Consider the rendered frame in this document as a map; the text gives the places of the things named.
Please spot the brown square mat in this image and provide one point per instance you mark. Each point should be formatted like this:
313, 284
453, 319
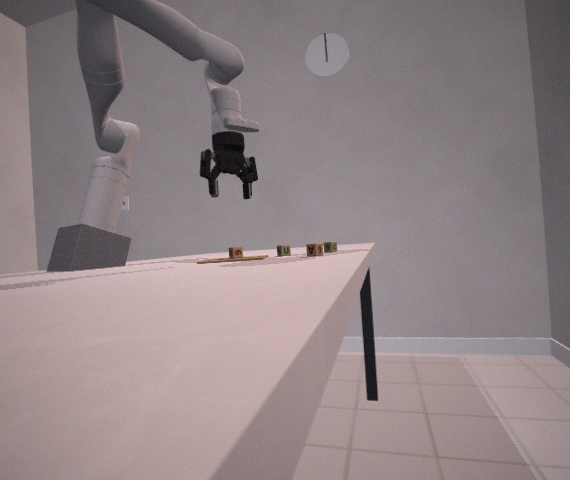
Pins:
246, 258

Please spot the beige letter block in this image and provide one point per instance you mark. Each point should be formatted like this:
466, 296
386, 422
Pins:
314, 249
283, 250
235, 252
330, 246

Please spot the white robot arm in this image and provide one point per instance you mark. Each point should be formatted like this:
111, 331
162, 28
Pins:
102, 68

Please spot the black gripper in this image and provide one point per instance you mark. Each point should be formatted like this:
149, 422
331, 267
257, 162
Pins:
232, 144

